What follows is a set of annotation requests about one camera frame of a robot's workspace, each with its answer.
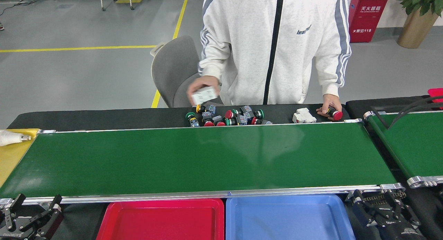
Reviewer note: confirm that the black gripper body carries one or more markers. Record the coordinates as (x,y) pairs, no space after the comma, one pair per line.
(398,231)
(17,236)

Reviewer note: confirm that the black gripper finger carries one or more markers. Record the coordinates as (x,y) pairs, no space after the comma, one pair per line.
(52,219)
(396,207)
(363,210)
(9,215)

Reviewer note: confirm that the white circuit breaker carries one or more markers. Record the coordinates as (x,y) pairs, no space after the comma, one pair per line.
(304,116)
(204,95)

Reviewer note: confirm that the yellow plastic tray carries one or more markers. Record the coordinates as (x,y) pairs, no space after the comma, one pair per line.
(10,160)

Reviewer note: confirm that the short green conveyor belt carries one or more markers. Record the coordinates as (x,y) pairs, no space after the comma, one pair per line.
(418,146)

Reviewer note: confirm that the blue plastic tray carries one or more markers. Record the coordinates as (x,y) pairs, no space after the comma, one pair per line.
(287,219)

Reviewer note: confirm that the red plastic tray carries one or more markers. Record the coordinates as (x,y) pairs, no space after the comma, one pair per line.
(159,222)

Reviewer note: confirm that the long green conveyor belt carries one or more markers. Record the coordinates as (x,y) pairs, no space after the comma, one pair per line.
(173,157)

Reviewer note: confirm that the person's left hand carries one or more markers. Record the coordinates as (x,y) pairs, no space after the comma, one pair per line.
(330,101)

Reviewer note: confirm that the person's right hand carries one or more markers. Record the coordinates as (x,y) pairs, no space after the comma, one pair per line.
(204,82)

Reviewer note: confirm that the white light bulb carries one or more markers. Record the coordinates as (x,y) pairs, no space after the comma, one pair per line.
(8,138)

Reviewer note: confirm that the black guide bar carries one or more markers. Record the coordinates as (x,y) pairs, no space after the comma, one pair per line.
(380,118)

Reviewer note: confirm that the red plastic bin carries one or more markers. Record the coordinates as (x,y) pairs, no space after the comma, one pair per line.
(436,94)

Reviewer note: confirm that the potted green plant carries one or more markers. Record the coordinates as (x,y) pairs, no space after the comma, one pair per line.
(417,28)

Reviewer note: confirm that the person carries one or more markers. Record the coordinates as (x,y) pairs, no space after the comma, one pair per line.
(277,42)

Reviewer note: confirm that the red fire extinguisher box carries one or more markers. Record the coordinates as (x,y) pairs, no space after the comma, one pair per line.
(368,18)

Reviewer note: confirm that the grey office chair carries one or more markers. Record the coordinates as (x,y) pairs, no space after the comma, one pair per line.
(173,70)

